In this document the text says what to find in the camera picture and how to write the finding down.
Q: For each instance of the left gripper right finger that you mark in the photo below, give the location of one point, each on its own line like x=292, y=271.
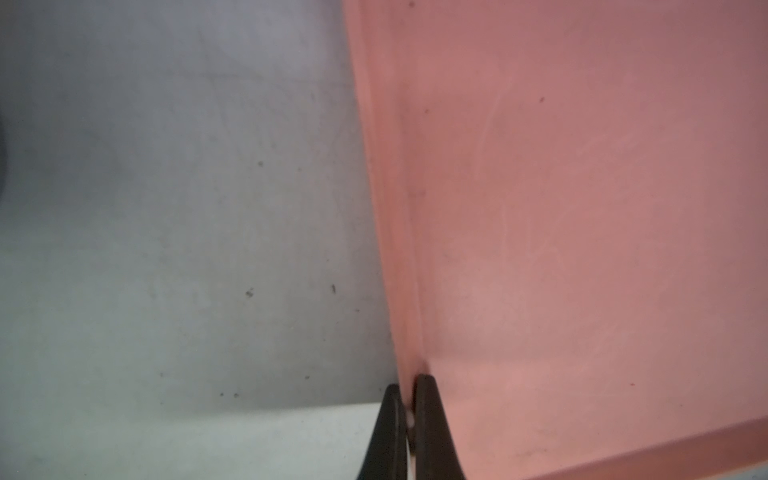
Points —
x=435, y=453

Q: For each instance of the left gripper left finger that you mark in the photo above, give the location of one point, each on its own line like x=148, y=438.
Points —
x=386, y=457

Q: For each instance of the pink silicone mat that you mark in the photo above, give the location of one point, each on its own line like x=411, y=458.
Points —
x=570, y=200

